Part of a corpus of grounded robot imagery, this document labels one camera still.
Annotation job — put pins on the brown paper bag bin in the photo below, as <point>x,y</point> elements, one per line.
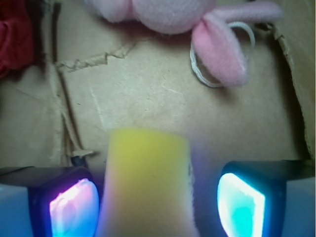
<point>90,76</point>

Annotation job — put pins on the yellow and green sponge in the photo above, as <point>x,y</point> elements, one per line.
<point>148,189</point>

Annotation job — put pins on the red crumpled cloth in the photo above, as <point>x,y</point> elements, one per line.
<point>16,36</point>

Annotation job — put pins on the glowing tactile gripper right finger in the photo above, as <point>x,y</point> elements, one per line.
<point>268,198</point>

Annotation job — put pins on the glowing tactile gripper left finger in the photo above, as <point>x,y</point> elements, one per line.
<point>48,202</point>

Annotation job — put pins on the pink plush bunny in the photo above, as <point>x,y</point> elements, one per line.
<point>216,55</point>

